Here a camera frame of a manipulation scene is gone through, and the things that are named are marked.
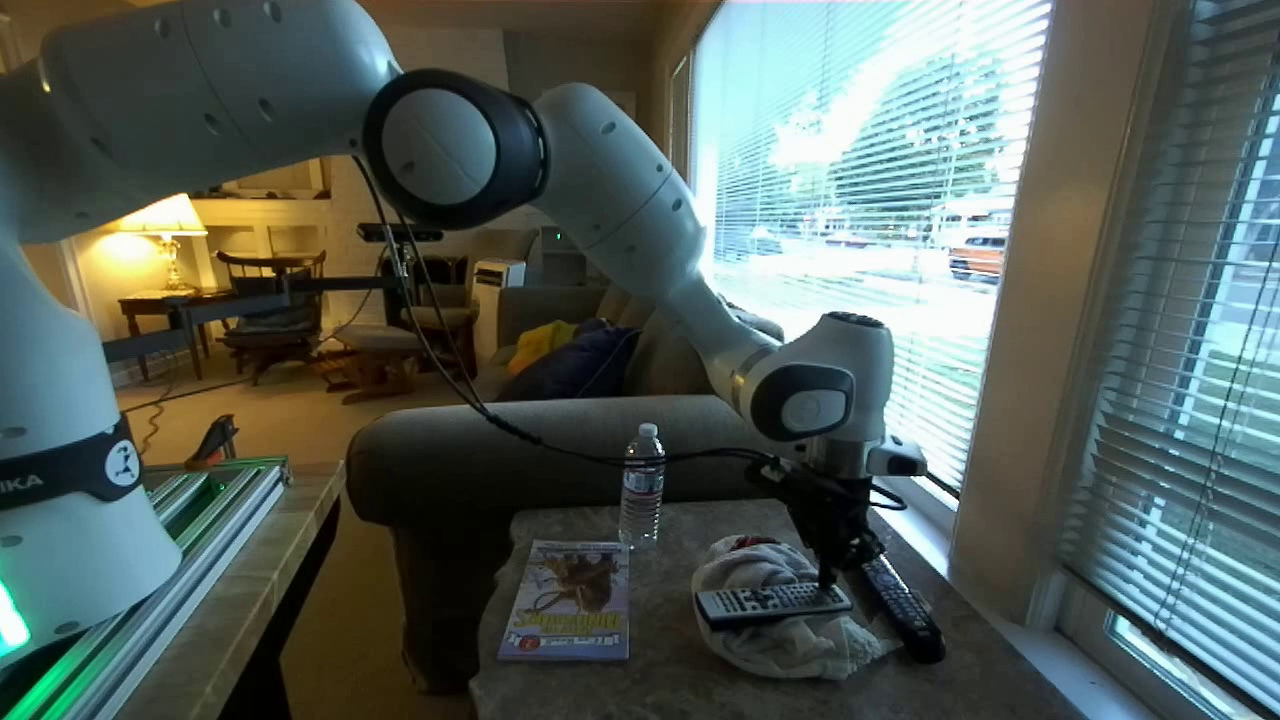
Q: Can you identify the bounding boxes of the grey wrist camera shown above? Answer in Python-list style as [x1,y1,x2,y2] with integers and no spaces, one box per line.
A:
[862,438,930,479]

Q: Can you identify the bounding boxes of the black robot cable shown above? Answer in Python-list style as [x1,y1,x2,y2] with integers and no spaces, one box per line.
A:
[344,149,778,472]

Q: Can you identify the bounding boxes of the grey remote control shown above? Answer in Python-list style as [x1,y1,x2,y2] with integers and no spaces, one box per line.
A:
[691,576,857,633]

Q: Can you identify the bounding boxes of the narrow window blinds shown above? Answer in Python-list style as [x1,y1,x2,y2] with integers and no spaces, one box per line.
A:
[1065,0,1280,711]

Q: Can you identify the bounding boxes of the grey armchair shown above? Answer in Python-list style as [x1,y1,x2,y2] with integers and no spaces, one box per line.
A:
[500,230,595,351]

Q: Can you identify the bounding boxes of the brown footstool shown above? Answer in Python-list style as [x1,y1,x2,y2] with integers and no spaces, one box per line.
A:
[314,319,479,403]

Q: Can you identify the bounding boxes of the beige fabric sofa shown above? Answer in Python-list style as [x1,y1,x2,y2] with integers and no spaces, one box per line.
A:
[340,284,804,698]

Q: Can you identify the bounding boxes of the white floor appliance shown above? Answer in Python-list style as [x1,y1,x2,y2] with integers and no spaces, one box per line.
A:
[473,256,530,370]

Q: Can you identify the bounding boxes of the dark wooden chair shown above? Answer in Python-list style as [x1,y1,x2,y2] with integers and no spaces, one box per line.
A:
[214,249,332,387]

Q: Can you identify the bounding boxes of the dark blue cushion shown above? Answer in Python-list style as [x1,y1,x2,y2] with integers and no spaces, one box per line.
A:
[503,319,643,403]

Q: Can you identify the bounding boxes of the clear plastic water bottle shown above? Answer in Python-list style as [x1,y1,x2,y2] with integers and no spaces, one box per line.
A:
[616,421,672,550]

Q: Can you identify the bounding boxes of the orange car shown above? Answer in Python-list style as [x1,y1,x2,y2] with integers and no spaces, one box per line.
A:
[945,234,1010,284]

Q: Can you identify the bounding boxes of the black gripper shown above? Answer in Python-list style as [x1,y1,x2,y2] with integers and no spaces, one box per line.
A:
[777,456,886,601]

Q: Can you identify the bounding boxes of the dark wooden table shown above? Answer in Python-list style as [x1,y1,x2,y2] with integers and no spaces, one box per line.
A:
[99,288,298,387]

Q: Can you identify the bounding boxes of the metal robot mounting plate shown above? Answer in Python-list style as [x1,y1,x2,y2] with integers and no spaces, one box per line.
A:
[0,456,291,720]

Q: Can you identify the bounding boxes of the black camera boom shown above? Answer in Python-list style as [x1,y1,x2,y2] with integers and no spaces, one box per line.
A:
[164,236,417,336]

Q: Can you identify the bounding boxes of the black remote control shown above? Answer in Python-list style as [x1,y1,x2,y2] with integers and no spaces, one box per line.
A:
[850,535,953,669]

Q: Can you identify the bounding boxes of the magazine with animal cover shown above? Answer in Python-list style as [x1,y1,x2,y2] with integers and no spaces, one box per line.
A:
[494,535,635,669]

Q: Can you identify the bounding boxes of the table lamp with shade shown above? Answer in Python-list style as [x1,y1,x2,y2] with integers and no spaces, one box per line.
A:
[116,191,210,295]

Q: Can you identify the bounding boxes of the wide window blinds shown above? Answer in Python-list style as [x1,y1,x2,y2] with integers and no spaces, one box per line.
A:
[684,0,1056,498]

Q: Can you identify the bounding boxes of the black stereo camera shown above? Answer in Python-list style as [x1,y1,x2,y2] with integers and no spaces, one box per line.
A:
[355,219,448,249]

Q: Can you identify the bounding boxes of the yellow pillow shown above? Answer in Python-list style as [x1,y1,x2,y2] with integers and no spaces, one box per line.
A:
[503,315,579,384]

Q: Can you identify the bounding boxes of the white towel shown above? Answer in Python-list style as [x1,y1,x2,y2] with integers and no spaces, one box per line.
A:
[688,533,901,685]

